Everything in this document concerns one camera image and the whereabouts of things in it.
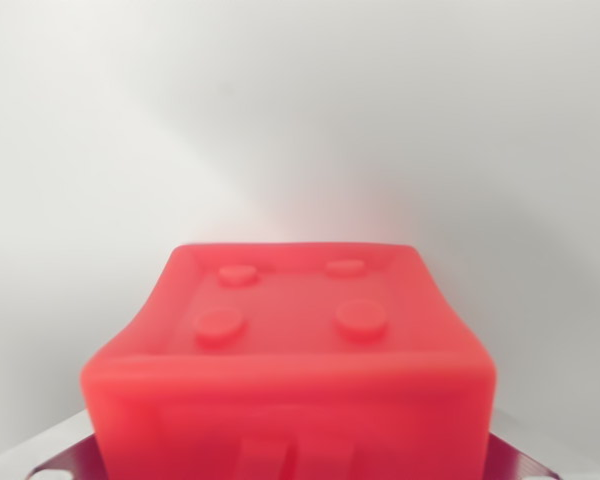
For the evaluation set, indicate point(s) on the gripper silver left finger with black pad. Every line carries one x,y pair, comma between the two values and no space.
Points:
65,452

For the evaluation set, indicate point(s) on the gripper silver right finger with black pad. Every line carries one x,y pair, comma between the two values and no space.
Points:
517,457

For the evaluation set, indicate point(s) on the red studded cube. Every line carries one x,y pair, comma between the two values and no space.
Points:
290,390

